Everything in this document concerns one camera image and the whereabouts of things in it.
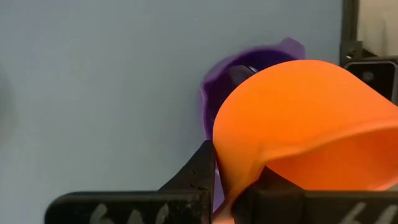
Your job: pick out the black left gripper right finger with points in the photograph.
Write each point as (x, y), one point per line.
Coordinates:
(280, 205)

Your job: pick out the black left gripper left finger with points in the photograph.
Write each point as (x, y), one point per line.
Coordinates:
(186, 202)

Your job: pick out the orange measuring cup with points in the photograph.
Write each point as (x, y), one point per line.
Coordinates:
(295, 118)

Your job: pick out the blue grey table mat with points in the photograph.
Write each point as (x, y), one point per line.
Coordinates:
(93, 93)

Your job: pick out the black table frame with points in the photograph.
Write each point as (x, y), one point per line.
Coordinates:
(349, 25)

